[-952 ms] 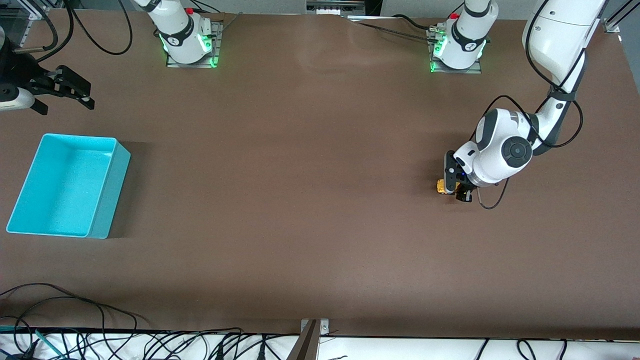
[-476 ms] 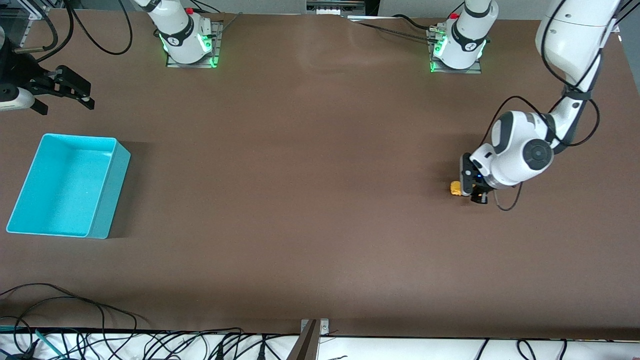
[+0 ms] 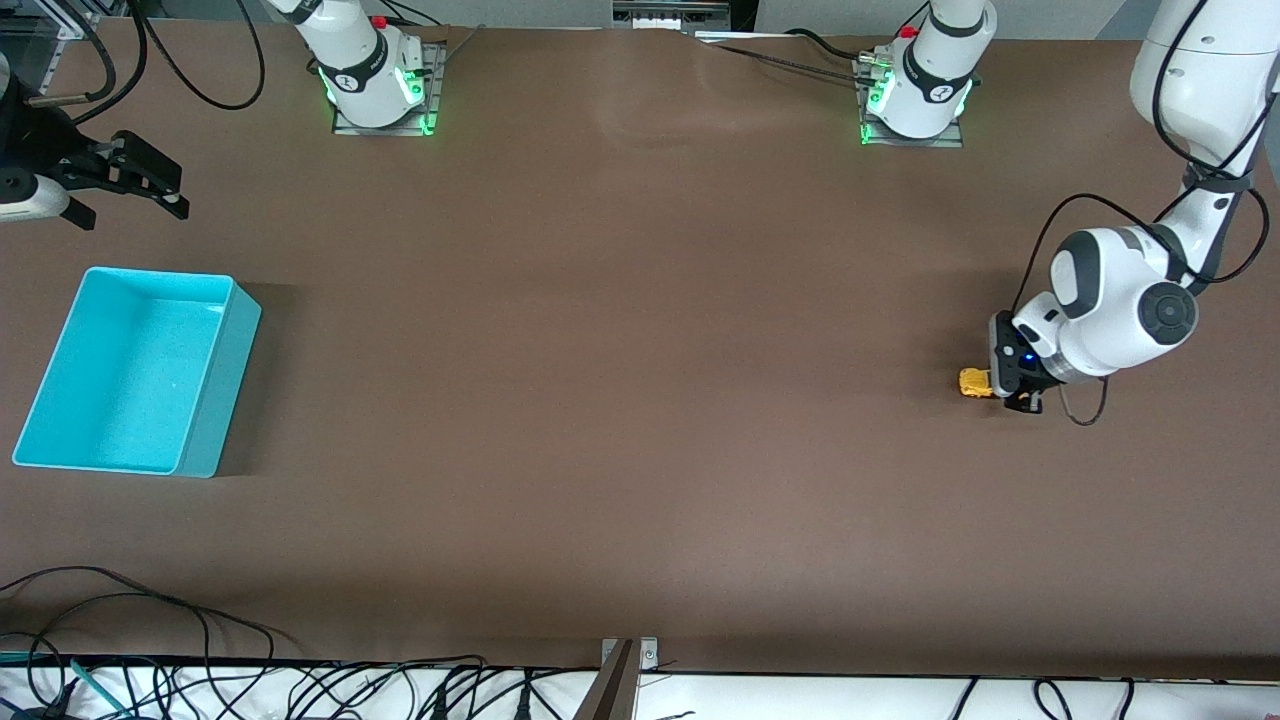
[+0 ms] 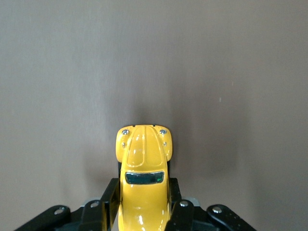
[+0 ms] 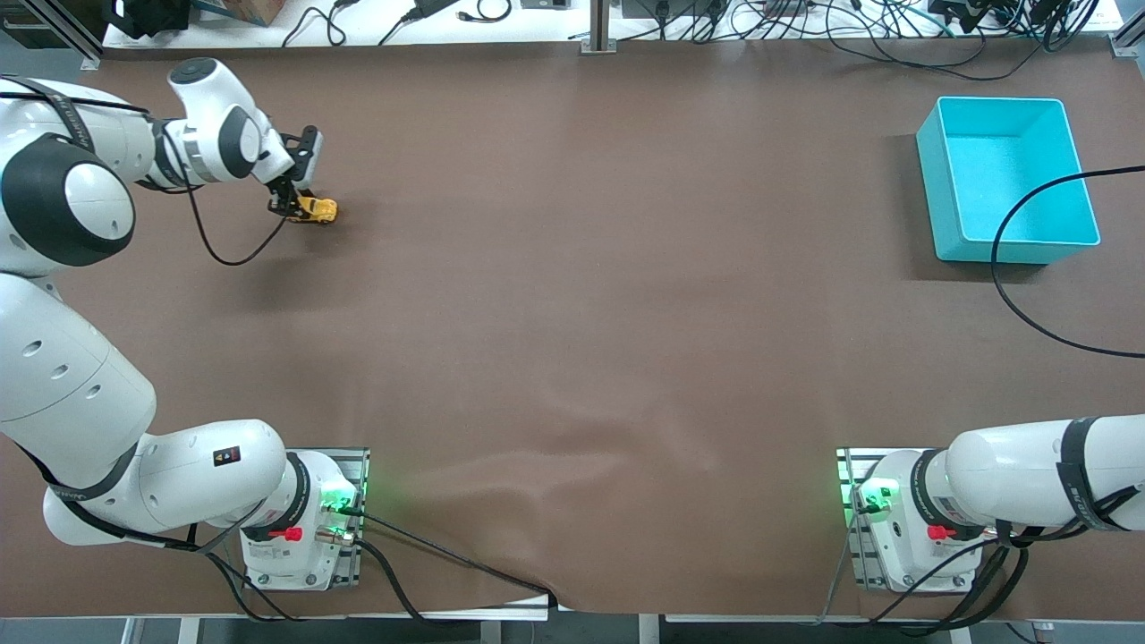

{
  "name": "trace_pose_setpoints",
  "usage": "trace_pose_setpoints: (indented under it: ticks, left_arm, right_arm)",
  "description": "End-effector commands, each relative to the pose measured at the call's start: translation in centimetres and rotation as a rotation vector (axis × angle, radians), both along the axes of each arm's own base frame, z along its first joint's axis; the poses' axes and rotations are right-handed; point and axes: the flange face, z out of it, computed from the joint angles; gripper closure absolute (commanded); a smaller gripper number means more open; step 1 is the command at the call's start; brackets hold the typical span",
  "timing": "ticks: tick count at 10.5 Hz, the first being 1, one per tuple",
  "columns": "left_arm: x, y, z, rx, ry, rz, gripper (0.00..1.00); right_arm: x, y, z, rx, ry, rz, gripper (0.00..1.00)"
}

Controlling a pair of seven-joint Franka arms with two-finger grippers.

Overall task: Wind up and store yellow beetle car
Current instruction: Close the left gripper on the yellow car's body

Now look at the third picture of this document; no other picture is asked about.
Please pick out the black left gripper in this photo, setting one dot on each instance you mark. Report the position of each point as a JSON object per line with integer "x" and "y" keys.
{"x": 1040, "y": 378}

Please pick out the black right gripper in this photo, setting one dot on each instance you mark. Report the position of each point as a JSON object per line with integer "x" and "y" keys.
{"x": 40, "y": 140}

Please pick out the yellow beetle toy car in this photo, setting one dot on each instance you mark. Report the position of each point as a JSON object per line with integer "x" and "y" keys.
{"x": 973, "y": 383}

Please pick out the turquoise plastic bin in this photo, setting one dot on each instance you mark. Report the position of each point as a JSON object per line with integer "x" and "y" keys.
{"x": 130, "y": 370}

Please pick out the white power strip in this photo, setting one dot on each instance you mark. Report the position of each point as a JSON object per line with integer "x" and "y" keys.
{"x": 670, "y": 15}

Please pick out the black plug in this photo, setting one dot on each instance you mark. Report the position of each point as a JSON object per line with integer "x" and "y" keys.
{"x": 522, "y": 705}
{"x": 440, "y": 705}

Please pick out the aluminium frame rail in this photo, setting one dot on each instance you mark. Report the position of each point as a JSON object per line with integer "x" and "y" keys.
{"x": 70, "y": 25}

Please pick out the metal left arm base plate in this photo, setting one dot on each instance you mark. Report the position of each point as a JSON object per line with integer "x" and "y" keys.
{"x": 950, "y": 140}

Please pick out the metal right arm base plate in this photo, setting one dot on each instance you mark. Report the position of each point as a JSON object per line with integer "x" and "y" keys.
{"x": 432, "y": 90}

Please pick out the metal camera stand bracket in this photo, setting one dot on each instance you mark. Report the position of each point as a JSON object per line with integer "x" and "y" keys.
{"x": 622, "y": 690}

